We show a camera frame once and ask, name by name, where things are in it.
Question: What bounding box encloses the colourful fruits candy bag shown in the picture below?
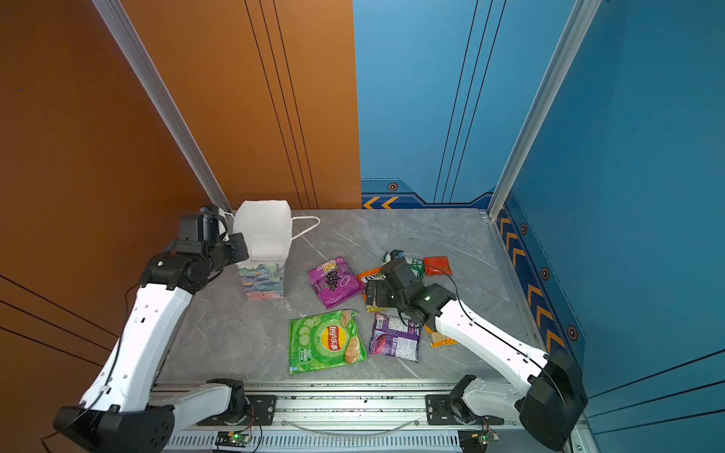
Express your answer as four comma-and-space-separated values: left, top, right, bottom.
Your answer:
358, 268, 391, 313

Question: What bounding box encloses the purple berries candy bag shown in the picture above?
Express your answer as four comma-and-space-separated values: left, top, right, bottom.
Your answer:
369, 313, 421, 362

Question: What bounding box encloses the magenta purple snack bag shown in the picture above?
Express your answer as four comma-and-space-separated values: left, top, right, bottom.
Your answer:
309, 257, 363, 310

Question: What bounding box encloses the floral paper bag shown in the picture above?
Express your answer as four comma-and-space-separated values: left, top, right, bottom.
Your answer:
233, 200, 321, 300

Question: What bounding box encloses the green Lays chips bag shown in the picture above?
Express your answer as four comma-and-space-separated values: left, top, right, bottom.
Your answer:
289, 310, 367, 376

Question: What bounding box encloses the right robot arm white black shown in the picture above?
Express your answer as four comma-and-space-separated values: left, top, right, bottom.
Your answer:
364, 258, 588, 451

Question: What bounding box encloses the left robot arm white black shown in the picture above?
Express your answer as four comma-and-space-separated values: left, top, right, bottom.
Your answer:
53, 205, 249, 452

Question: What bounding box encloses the green white snack packet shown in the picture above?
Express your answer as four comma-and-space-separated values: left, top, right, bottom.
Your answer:
383, 249, 425, 279

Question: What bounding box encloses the red small snack packet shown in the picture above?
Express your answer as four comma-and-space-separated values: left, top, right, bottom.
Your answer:
424, 256, 452, 276

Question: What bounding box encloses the orange yellow snack packet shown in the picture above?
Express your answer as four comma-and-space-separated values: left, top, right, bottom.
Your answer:
425, 326, 458, 349

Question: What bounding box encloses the right circuit board green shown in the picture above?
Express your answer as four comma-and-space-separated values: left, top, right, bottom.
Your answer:
458, 430, 500, 453

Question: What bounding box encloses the circuit board green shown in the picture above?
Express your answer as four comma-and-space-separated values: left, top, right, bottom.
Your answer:
458, 430, 500, 453
213, 431, 253, 449

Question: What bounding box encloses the left circuit board green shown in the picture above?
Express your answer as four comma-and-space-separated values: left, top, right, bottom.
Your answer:
213, 431, 253, 449

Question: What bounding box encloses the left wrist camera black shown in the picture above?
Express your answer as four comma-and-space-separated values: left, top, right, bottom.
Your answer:
199, 204, 227, 228

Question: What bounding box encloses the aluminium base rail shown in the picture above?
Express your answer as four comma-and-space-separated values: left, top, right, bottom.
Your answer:
165, 379, 546, 452

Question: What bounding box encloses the aluminium left corner post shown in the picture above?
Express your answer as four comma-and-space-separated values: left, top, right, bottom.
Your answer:
93, 0, 231, 211

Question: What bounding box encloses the aluminium corner post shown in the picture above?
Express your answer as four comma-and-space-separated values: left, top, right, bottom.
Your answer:
93, 0, 231, 211
487, 0, 602, 221

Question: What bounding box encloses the aluminium right corner post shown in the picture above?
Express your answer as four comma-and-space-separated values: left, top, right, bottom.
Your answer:
487, 0, 602, 221

